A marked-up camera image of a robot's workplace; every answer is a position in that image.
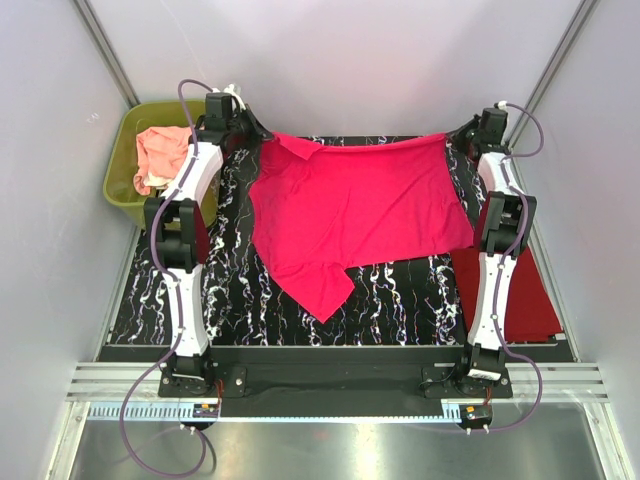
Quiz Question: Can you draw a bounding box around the bright pink t shirt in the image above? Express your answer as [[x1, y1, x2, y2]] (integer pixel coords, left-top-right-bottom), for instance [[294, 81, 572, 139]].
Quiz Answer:
[[249, 133, 473, 322]]

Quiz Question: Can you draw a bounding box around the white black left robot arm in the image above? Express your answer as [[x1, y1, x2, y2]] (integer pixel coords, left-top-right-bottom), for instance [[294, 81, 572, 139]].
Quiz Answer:
[[144, 84, 272, 396]]

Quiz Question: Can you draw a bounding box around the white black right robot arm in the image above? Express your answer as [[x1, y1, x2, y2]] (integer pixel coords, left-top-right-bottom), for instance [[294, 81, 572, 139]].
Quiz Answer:
[[452, 101, 537, 397]]

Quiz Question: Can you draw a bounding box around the peach pink cloth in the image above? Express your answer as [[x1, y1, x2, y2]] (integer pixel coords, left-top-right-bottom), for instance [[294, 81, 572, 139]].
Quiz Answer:
[[133, 126, 191, 196]]

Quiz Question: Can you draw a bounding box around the white cloth in tub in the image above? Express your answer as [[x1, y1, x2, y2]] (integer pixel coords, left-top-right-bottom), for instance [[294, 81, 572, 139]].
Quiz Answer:
[[145, 172, 173, 189]]

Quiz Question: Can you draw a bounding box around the dark red folded t shirt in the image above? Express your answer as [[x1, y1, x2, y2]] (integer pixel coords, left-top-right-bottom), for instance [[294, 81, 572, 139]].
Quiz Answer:
[[451, 248, 563, 343]]

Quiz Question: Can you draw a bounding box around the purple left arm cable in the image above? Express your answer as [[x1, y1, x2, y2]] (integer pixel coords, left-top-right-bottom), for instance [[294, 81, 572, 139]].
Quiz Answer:
[[117, 78, 216, 476]]

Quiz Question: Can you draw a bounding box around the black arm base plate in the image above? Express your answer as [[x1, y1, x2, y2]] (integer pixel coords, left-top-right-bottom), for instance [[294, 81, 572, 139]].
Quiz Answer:
[[159, 346, 482, 420]]

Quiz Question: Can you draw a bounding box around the white slotted cable duct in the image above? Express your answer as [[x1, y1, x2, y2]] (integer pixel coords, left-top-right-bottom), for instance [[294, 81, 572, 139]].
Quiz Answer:
[[88, 399, 494, 421]]

